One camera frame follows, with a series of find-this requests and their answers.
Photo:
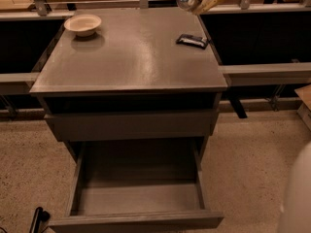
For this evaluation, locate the grey drawer cabinet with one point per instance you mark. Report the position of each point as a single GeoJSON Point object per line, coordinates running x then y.
{"type": "Point", "coordinates": [130, 102]}

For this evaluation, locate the black object on floor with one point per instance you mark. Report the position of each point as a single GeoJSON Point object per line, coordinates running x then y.
{"type": "Point", "coordinates": [40, 216]}

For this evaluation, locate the white paper bowl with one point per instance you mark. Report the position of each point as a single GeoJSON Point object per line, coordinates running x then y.
{"type": "Point", "coordinates": [83, 25]}

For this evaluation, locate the open grey middle drawer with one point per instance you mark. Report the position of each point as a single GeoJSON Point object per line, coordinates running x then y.
{"type": "Point", "coordinates": [137, 186]}

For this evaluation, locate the grey top drawer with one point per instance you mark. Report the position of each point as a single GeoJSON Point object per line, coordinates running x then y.
{"type": "Point", "coordinates": [140, 125]}

